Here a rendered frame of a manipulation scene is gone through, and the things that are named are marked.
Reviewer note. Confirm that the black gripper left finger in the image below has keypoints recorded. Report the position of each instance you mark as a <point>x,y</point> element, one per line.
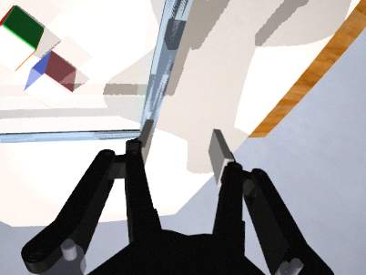
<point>60,248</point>

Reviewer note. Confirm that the multicoloured cube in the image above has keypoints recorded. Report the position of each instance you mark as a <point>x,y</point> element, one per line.
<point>19,37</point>

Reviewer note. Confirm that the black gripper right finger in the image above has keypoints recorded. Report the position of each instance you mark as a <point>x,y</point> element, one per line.
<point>285,250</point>

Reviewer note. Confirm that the transparent cube with white, blue and red faces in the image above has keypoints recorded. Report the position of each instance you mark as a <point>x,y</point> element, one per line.
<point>51,80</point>

